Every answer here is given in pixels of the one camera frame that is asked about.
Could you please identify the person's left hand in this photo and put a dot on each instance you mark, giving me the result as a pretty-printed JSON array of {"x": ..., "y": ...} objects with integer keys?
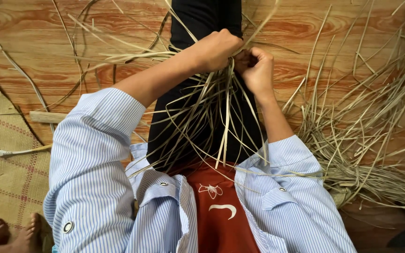
[{"x": 216, "y": 51}]

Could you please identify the person's right hand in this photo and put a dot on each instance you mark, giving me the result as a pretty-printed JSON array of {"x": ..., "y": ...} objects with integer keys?
[{"x": 260, "y": 77}]

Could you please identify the person's right fingers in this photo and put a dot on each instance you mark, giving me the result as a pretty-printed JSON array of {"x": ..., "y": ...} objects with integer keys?
[{"x": 250, "y": 58}]

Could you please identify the person's left fingers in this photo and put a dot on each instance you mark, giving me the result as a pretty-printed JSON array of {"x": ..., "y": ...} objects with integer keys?
[{"x": 231, "y": 40}]

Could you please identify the bundle of woven straw strips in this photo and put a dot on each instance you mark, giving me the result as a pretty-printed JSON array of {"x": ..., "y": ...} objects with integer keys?
[{"x": 226, "y": 123}]

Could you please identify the black trousers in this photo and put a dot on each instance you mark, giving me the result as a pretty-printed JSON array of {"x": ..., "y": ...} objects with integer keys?
[{"x": 202, "y": 17}]

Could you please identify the heap of loose straw strips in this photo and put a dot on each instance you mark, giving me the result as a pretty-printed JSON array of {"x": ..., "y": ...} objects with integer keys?
[{"x": 364, "y": 158}]

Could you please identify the red printed t-shirt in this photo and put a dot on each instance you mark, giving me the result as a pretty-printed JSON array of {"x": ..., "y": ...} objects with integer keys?
[{"x": 220, "y": 228}]

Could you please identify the blue striped shirt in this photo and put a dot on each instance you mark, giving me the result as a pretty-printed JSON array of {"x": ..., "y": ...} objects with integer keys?
[{"x": 90, "y": 175}]

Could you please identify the short wooden stick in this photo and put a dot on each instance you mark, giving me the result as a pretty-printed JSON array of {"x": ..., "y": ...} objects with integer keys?
[{"x": 46, "y": 117}]

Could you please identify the long loose straw strip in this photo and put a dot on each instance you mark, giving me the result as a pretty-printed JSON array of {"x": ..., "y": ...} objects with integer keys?
[{"x": 2, "y": 50}]

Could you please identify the woven straw mat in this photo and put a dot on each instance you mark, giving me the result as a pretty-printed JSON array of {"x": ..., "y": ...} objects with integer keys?
[{"x": 5, "y": 175}]

